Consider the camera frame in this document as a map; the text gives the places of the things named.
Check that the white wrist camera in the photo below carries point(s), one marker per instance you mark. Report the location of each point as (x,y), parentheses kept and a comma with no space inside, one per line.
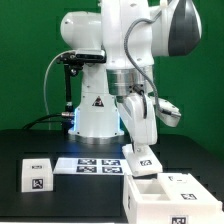
(170,114)

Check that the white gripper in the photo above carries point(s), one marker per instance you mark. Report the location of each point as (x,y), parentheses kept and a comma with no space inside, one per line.
(139,119)

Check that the white marker sheet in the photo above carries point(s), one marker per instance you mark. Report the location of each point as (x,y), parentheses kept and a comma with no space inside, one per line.
(91,166)

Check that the white cabinet top block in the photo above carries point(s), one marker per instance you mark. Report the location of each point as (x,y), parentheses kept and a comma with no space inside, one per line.
(36,175)

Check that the white cabinet body box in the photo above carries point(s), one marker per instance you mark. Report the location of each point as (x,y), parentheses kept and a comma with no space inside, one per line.
(145,202)

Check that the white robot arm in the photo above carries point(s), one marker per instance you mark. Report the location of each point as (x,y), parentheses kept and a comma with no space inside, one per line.
(115,50)

